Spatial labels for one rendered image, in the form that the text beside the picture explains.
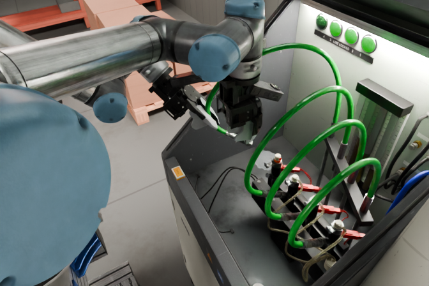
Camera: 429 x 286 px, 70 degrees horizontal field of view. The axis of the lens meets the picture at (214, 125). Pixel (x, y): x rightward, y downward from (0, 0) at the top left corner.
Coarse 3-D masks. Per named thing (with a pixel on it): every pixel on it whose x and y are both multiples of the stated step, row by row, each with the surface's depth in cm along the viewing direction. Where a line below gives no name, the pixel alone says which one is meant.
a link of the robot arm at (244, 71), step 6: (258, 60) 61; (240, 66) 61; (246, 66) 61; (252, 66) 61; (258, 66) 63; (234, 72) 63; (240, 72) 62; (246, 72) 62; (252, 72) 62; (258, 72) 63; (234, 78) 64; (240, 78) 63; (246, 78) 63; (252, 78) 64
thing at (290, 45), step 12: (276, 48) 74; (288, 48) 75; (300, 48) 75; (312, 48) 75; (336, 72) 80; (216, 84) 80; (336, 84) 83; (336, 96) 86; (336, 108) 88; (336, 120) 91
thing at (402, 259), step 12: (420, 216) 55; (408, 228) 57; (420, 228) 55; (396, 240) 59; (408, 240) 57; (420, 240) 55; (396, 252) 59; (408, 252) 57; (420, 252) 55; (384, 264) 62; (396, 264) 60; (408, 264) 58; (420, 264) 56; (372, 276) 65; (384, 276) 62; (396, 276) 60; (408, 276) 58; (420, 276) 56
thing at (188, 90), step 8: (168, 72) 81; (160, 80) 81; (168, 80) 83; (152, 88) 84; (160, 88) 84; (168, 88) 84; (176, 88) 83; (184, 88) 83; (192, 88) 87; (160, 96) 87; (168, 96) 85; (176, 96) 82; (192, 96) 84; (168, 104) 84; (176, 104) 84; (184, 104) 83; (168, 112) 85; (176, 112) 85; (184, 112) 84
